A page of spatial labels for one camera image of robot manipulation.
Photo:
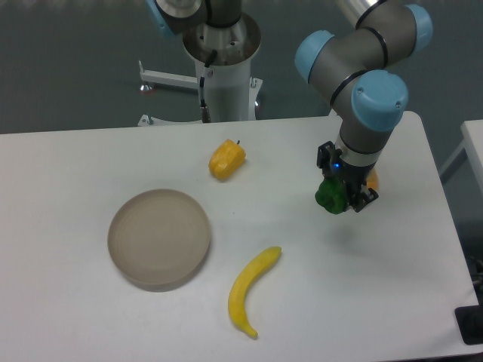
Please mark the yellow toy banana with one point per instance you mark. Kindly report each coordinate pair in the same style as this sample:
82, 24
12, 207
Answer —
242, 285

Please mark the beige round plate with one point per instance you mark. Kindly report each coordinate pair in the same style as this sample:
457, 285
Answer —
159, 239

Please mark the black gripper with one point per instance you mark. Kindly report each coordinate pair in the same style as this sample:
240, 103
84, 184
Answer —
354, 178

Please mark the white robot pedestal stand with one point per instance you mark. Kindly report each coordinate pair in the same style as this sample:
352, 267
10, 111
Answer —
227, 91

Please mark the yellow toy pepper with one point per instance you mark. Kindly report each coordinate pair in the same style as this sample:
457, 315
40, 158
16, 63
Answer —
226, 159

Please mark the white side table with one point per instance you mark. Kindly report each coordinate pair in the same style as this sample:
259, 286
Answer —
469, 149

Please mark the black device at table edge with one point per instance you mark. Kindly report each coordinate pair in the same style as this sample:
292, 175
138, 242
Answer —
469, 318

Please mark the green toy pepper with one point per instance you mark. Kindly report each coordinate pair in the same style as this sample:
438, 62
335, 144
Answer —
331, 195

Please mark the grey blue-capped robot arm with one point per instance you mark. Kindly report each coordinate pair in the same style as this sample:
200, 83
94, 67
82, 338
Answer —
349, 73

